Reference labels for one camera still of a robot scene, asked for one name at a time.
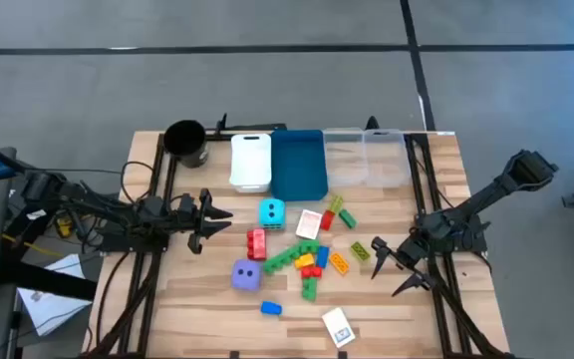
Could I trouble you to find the blue plastic tray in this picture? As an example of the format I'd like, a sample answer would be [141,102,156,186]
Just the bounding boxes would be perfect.
[269,129,330,203]

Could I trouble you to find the dark green lego brick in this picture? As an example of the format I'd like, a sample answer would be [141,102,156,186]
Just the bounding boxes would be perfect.
[338,207,359,230]

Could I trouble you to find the yellow tool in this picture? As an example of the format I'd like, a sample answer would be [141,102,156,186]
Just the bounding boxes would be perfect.
[53,214,75,239]

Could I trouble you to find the white card box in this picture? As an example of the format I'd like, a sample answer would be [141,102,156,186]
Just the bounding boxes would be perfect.
[321,306,357,349]

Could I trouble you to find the white paper sheets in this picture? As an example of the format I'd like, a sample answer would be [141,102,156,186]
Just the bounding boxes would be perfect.
[16,252,94,338]

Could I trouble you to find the clear plastic container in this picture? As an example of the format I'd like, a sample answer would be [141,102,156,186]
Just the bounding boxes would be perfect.
[364,128,412,189]
[322,127,370,188]

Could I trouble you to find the black desk frame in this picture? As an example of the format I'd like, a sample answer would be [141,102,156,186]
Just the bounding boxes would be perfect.
[0,174,99,303]

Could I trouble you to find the red lego brick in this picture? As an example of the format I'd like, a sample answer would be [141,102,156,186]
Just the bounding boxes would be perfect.
[319,209,337,232]

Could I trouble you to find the black round cup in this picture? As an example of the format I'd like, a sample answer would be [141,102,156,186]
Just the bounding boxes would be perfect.
[162,119,209,170]

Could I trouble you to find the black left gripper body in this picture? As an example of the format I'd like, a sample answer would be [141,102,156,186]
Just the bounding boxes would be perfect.
[175,192,204,240]

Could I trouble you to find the long green toy block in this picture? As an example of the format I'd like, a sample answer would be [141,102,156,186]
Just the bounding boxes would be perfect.
[262,247,304,275]

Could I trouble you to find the white plastic bin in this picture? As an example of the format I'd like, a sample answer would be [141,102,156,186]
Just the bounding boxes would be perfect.
[229,133,273,194]

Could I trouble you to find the purple foam die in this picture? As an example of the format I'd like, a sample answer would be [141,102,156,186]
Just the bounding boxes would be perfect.
[230,258,263,292]

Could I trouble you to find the orange lego brick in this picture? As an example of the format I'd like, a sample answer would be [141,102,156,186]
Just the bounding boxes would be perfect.
[329,251,351,276]

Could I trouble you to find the large red toy block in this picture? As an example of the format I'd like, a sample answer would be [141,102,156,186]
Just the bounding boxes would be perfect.
[246,227,268,262]

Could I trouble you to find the black aluminium table frame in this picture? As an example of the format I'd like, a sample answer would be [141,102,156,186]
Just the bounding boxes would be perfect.
[80,113,515,359]

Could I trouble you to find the cyan foam die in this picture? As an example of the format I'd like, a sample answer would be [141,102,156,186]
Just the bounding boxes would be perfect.
[258,197,287,231]

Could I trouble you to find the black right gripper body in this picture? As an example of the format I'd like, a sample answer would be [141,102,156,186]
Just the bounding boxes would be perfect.
[395,233,431,268]

